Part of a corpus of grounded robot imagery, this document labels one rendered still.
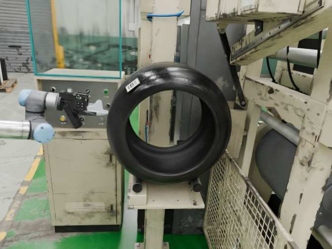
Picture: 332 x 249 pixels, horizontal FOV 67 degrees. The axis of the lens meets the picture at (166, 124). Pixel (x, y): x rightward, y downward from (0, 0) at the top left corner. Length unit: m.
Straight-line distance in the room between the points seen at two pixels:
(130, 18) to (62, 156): 8.52
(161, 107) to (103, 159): 0.70
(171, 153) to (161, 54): 0.54
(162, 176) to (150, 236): 0.80
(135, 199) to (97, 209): 0.97
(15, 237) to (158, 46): 1.85
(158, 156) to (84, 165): 0.73
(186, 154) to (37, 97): 0.77
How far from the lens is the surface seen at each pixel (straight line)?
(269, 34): 1.00
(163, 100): 1.39
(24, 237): 2.43
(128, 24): 10.07
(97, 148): 1.86
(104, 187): 2.02
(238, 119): 1.45
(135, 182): 1.18
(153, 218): 1.77
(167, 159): 1.38
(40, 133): 1.05
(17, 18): 10.35
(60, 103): 1.15
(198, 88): 1.01
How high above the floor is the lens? 1.56
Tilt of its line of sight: 20 degrees down
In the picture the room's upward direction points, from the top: 4 degrees clockwise
